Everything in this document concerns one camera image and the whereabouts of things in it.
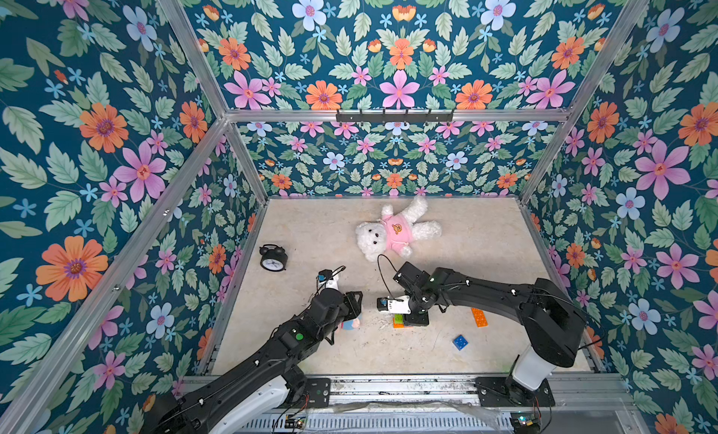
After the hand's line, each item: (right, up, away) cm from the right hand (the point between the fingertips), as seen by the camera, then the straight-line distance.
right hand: (406, 311), depth 85 cm
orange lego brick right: (+23, -2, +1) cm, 23 cm away
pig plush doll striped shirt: (-17, -3, -4) cm, 17 cm away
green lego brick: (-3, +1, -8) cm, 8 cm away
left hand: (-13, +6, -5) cm, 15 cm away
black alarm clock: (-44, +16, +8) cm, 47 cm away
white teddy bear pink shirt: (-3, +24, +13) cm, 28 cm away
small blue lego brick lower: (+16, -8, -4) cm, 18 cm away
